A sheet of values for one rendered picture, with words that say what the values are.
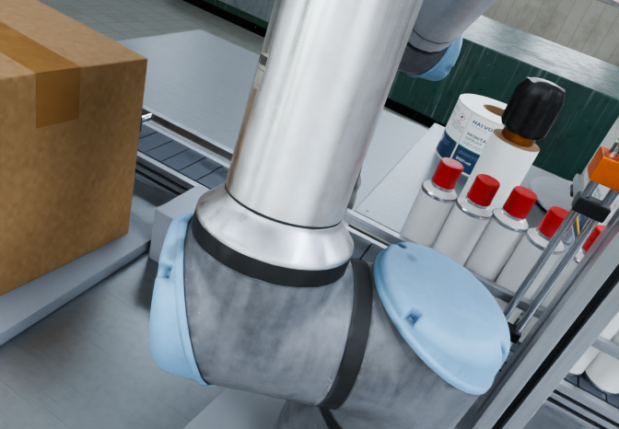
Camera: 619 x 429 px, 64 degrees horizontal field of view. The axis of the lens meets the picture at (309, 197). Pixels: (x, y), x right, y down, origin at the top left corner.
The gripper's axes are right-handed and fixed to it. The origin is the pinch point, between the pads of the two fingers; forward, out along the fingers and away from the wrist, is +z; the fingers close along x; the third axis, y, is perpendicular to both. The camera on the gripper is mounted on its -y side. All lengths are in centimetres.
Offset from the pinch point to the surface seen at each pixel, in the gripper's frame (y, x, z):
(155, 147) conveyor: -0.6, 34.3, -13.4
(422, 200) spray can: -2.4, -13.8, -2.4
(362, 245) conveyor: 2.3, -1.4, 7.2
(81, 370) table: -38.7, 16.3, 2.6
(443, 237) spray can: -2.1, -16.0, 3.5
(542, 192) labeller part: 57, -26, 20
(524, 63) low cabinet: 331, -3, 24
